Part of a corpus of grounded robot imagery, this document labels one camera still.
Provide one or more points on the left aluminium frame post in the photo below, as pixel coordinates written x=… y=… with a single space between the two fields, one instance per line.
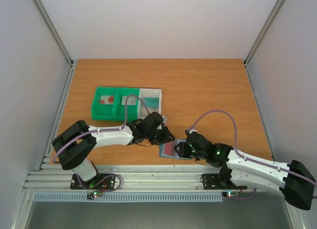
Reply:
x=47 y=20

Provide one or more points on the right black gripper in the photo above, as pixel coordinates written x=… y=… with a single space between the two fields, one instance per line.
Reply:
x=187 y=149

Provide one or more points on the middle green bin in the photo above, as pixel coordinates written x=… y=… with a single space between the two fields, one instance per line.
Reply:
x=119 y=110

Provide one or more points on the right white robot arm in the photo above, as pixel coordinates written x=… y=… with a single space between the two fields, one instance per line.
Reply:
x=292 y=180

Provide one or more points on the grey slotted cable duct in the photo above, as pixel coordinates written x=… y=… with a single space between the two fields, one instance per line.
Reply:
x=130 y=197

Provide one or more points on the teal card in bin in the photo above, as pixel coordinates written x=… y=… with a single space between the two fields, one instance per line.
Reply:
x=151 y=102

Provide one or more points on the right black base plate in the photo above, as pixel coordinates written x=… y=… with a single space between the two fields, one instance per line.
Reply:
x=210 y=181

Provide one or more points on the right small circuit board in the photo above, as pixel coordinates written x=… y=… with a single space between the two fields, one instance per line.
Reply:
x=230 y=194

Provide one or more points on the teal leather card holder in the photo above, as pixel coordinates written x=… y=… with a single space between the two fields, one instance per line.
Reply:
x=177 y=141

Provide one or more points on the white translucent bin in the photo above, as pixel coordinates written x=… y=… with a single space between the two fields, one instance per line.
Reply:
x=146 y=92

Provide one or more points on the red card in holder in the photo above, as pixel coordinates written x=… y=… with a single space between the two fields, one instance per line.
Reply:
x=168 y=149

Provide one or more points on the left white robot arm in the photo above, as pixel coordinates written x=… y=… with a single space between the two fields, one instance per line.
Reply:
x=73 y=146

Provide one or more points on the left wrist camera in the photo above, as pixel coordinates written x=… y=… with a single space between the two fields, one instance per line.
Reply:
x=164 y=119

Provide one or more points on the aluminium front rail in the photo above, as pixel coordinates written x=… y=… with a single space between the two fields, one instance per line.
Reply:
x=136 y=178

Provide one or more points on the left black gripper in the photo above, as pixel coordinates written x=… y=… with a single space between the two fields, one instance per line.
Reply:
x=168 y=139

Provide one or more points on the left small circuit board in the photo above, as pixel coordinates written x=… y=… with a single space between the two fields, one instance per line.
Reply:
x=93 y=195

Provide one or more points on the green bin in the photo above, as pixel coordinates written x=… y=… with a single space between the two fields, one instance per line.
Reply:
x=101 y=111
x=119 y=110

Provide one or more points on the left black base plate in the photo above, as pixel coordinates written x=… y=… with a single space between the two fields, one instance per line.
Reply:
x=99 y=182

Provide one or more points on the grey white card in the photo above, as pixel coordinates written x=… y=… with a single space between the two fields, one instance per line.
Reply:
x=129 y=101

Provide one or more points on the small circuit board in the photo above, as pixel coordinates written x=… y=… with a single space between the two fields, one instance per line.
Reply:
x=230 y=194
x=93 y=195

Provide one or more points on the left green bin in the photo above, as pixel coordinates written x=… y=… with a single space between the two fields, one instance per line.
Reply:
x=101 y=111

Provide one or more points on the red and white card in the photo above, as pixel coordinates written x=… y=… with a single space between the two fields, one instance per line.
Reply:
x=106 y=100

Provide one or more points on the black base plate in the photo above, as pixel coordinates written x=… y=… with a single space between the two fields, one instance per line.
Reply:
x=99 y=182
x=210 y=181

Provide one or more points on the aluminium frame post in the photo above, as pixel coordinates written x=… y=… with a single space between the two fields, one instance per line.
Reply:
x=47 y=20
x=265 y=28

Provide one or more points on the right aluminium frame post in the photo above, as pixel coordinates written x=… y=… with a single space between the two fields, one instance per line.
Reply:
x=265 y=28

